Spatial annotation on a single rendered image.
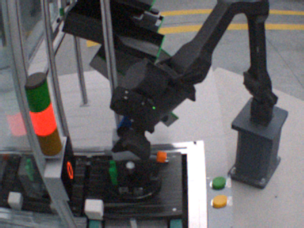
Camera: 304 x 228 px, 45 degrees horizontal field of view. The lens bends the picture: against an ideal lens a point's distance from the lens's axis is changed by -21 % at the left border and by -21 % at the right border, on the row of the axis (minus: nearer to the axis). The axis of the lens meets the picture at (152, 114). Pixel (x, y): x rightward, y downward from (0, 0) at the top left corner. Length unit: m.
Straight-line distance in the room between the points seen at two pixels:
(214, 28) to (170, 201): 0.43
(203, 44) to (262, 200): 0.52
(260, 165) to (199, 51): 0.43
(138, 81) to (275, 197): 0.57
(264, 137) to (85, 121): 0.69
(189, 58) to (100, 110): 0.72
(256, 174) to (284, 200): 0.14
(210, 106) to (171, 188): 0.51
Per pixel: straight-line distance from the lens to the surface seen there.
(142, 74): 0.86
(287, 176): 1.28
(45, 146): 0.78
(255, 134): 1.11
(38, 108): 0.72
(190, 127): 1.44
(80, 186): 1.13
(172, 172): 1.14
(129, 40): 1.19
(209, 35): 0.90
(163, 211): 1.04
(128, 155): 1.01
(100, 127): 1.49
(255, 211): 1.17
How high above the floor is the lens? 1.76
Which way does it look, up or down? 37 degrees down
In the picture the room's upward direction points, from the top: 6 degrees counter-clockwise
